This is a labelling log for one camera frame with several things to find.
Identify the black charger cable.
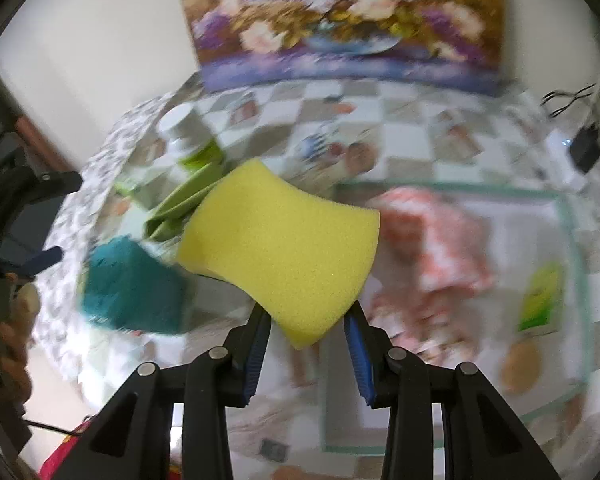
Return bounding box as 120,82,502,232
540,82,598,116

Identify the beige round puff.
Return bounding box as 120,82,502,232
500,340,547,396

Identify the white tray teal rim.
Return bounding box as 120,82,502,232
320,182,598,453

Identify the yellow sponge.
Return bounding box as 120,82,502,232
176,157,382,351

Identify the black charger adapter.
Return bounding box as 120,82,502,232
570,122,600,173

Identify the teal cloth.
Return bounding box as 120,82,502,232
81,237,191,336

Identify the pink white chenille cloth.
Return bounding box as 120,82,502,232
375,186,496,351

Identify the white power strip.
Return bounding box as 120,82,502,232
547,130,581,161

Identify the thin black cable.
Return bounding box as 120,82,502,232
22,412,93,436

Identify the green tissue packet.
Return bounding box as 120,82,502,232
517,260,566,333

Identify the red gold patterned cloth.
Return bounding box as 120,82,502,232
39,422,88,480

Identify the person's left hand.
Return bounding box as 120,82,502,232
0,272,42,403

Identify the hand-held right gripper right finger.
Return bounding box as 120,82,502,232
342,301,563,480

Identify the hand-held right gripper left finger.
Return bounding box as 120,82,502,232
65,305,273,480

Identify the lime green cloth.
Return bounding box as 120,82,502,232
145,160,226,241

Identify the flower painting canvas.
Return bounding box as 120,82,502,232
172,0,511,97

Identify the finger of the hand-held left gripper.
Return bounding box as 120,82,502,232
10,246,63,279
26,169,83,197

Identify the white pill bottle green label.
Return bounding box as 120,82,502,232
157,105,223,173

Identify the grey leaf print cloth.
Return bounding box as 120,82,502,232
32,91,181,391

